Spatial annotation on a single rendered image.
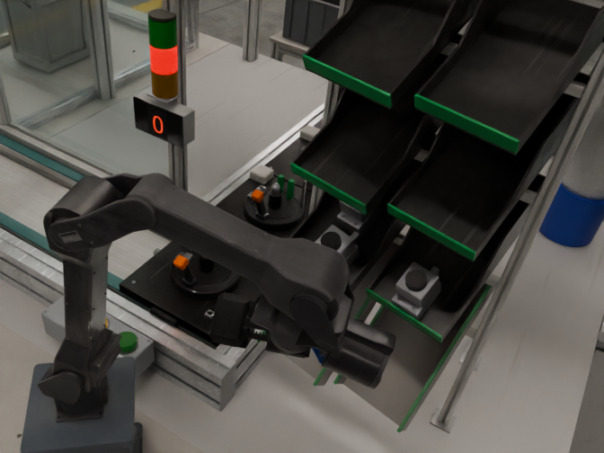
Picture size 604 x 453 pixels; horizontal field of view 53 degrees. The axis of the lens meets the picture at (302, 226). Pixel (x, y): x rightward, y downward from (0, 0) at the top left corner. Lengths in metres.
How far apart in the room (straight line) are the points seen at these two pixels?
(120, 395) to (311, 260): 0.46
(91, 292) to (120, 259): 0.64
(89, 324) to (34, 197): 0.82
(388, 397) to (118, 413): 0.43
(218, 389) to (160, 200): 0.58
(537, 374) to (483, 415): 0.18
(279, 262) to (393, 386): 0.51
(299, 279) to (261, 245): 0.05
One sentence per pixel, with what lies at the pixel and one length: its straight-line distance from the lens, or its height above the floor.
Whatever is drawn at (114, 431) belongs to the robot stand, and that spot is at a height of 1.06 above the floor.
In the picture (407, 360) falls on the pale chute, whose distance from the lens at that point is 1.04.
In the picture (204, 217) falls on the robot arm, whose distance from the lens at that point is 0.59.
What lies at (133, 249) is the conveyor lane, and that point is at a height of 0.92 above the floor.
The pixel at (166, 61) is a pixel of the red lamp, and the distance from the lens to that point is 1.18.
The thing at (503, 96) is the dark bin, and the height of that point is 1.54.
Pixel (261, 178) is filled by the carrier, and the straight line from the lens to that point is 1.48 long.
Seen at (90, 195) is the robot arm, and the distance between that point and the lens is 0.65.
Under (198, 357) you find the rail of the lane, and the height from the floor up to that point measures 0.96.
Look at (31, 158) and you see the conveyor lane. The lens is 1.64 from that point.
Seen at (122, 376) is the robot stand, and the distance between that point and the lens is 0.98.
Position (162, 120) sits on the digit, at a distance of 1.23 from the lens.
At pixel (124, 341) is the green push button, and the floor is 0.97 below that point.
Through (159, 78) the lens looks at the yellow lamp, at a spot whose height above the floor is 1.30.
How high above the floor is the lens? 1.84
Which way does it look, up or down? 40 degrees down
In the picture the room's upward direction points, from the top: 8 degrees clockwise
